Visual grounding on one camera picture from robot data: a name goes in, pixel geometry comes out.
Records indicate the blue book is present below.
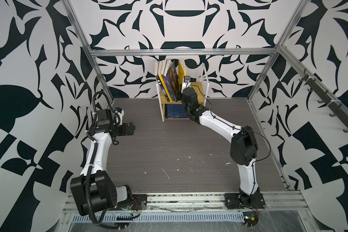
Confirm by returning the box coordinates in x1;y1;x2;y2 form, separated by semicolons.
164;104;188;119

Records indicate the yellow cartoon book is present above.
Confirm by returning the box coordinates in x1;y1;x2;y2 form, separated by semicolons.
158;61;172;102
178;60;187;92

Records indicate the dark portrait book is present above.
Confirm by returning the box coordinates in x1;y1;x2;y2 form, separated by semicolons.
164;60;179;102
161;60;177;102

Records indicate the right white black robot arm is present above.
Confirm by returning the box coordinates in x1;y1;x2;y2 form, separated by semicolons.
182;88;265;209

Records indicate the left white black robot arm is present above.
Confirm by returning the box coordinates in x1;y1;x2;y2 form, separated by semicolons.
70;91;138;230

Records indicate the black book leaning on shelf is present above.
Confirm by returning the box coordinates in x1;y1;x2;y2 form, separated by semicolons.
154;61;166;98

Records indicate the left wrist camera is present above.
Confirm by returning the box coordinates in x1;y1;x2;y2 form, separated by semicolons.
114;107;124;125

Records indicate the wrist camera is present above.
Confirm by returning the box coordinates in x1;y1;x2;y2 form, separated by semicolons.
114;107;124;125
182;75;191;91

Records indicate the wooden white frame bookshelf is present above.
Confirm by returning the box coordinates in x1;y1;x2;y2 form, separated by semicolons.
156;64;210;122

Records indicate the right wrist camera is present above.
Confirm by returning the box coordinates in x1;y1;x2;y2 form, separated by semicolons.
182;75;191;91

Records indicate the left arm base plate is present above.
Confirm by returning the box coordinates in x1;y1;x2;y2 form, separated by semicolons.
118;194;148;210

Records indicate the white slotted cable duct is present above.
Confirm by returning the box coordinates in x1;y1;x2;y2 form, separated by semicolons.
72;211;244;223

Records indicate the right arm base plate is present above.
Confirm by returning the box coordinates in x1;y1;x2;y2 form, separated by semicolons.
224;192;265;209

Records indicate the wall coat hook rail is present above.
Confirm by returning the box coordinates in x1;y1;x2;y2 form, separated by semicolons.
298;69;348;133

